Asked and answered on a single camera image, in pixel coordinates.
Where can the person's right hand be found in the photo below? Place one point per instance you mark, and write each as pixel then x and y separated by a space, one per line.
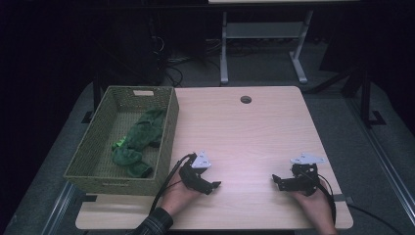
pixel 318 209

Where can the black stand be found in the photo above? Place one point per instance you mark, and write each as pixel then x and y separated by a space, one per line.
pixel 96 94
pixel 365 98

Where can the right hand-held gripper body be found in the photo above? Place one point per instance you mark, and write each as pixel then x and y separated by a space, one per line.
pixel 305 179

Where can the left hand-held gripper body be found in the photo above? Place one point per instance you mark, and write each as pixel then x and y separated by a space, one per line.
pixel 191 176

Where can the green woven basket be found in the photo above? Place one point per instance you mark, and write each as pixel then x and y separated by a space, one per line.
pixel 87 153

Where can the grey metal-legged table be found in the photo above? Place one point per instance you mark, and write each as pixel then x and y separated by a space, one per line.
pixel 261 30

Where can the grey tape piece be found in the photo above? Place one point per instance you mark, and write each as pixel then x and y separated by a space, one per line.
pixel 341 198

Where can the green pet garment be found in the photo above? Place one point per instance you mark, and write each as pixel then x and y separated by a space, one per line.
pixel 143 133

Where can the metal floor rail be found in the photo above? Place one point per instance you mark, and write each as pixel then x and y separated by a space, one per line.
pixel 388 169
pixel 60 209

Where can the person's left hand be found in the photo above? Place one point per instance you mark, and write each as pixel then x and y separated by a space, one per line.
pixel 177 197

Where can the dark cabinet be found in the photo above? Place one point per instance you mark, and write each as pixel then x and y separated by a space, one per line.
pixel 133 55

